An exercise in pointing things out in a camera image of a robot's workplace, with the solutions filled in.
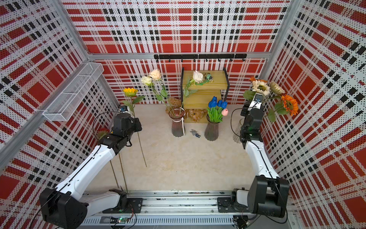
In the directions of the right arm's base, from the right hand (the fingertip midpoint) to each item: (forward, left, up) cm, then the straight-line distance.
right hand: (256, 99), depth 75 cm
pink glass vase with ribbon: (+5, +44, -16) cm, 48 cm away
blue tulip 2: (+1, +22, -1) cm, 22 cm away
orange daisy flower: (+34, -11, -11) cm, 37 cm away
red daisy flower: (0, +99, -29) cm, 103 cm away
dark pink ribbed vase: (-4, +22, -26) cm, 35 cm away
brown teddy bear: (+13, +33, -27) cm, 44 cm away
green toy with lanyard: (+20, +25, 0) cm, 32 cm away
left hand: (-5, +66, -10) cm, 67 cm away
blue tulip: (+2, +16, -5) cm, 17 cm away
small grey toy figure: (+1, +34, -33) cm, 47 cm away
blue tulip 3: (+4, +18, -6) cm, 20 cm away
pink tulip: (-5, +17, -4) cm, 18 cm away
